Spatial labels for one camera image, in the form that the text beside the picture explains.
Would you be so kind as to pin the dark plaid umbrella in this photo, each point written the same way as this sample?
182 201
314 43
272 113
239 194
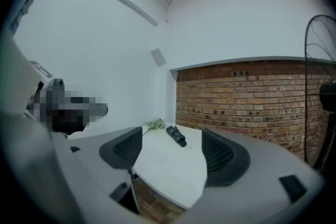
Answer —
176 136

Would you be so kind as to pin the black standing fan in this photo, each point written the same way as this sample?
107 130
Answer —
328 97

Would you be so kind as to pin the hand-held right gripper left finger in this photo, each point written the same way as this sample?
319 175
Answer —
105 154

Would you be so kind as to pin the artificial white flower bouquet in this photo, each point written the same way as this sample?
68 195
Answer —
155 123

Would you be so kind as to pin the white table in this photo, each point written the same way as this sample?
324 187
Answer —
170 170

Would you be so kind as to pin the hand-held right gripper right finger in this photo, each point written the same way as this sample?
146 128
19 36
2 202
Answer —
262 165

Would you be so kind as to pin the white wall panel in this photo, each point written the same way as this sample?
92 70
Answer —
158 57

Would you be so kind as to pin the person's head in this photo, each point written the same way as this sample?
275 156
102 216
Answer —
68 110

